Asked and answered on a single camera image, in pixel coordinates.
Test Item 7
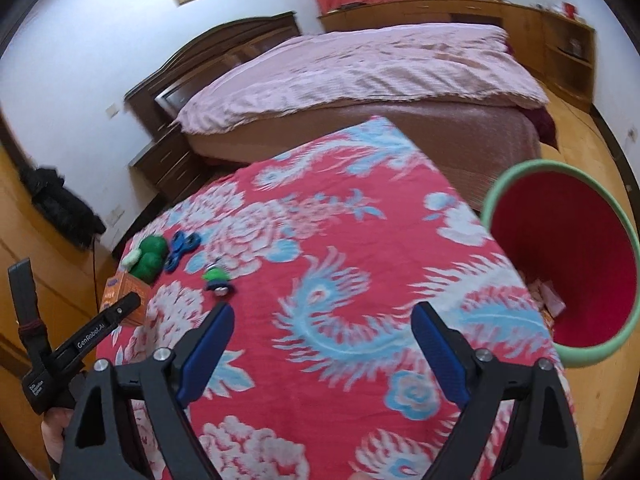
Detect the black jacket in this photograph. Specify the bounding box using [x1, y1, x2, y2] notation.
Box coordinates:
[20, 165, 107, 241]

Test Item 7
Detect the pink checked quilt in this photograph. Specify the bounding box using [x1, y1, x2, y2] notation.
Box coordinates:
[172, 24, 551, 136]

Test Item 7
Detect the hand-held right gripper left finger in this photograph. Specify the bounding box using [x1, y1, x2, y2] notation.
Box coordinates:
[60, 302, 236, 480]

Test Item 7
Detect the brown bed mattress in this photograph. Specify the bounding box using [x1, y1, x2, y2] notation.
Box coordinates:
[185, 102, 543, 196]

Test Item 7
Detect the blue fidget spinner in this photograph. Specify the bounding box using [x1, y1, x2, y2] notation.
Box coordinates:
[165, 232, 203, 273]

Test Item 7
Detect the person's left hand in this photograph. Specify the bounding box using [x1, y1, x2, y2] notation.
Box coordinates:
[41, 406, 76, 476]

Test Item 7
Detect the wooden corner shelf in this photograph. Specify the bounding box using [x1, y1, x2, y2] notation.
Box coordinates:
[540, 10, 598, 113]

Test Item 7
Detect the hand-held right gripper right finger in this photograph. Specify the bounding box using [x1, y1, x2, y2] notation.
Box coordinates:
[411, 301, 583, 480]

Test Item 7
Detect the green pumpkin toy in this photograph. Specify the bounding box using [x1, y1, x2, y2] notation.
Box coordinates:
[121, 236, 169, 281]

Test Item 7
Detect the dark magenta quilt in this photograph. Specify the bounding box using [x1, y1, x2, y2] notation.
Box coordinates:
[522, 102, 558, 151]

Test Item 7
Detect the dark wooden headboard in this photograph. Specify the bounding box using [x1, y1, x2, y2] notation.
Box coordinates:
[124, 11, 301, 133]

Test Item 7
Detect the low wooden cabinet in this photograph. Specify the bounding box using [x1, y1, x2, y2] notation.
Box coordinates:
[320, 0, 546, 81]

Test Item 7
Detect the red floral tablecloth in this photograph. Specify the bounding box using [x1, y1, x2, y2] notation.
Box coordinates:
[95, 116, 581, 480]

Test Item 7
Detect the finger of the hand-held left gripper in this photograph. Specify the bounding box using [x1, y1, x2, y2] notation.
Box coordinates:
[50, 292, 142, 361]

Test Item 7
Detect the small green toy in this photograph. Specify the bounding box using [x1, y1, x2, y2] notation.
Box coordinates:
[202, 260, 236, 298]

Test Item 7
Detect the pale paper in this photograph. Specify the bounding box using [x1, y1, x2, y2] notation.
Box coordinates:
[530, 280, 566, 316]

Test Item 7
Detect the dark wooden nightstand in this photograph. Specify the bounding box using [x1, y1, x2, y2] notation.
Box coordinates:
[129, 125, 216, 201]

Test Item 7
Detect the orange cardboard box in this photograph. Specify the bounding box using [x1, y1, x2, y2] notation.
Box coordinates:
[100, 271, 151, 328]

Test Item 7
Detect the red bin with green rim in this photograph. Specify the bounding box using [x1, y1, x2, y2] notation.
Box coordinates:
[481, 159, 640, 368]

